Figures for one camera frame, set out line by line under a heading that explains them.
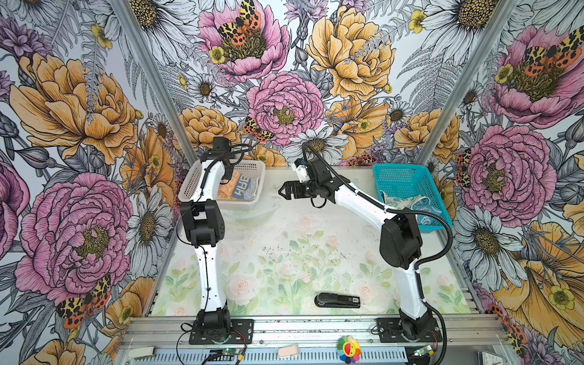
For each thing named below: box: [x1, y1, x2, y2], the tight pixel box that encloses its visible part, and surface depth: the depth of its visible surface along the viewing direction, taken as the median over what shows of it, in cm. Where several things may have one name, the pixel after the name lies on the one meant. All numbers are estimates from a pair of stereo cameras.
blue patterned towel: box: [380, 190, 445, 228], surface depth 104 cm
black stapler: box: [314, 292, 362, 308], surface depth 80 cm
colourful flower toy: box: [336, 335, 362, 365], surface depth 72 cm
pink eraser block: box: [277, 345, 299, 358], surface depth 71 cm
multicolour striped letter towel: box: [217, 170, 260, 201], surface depth 109 cm
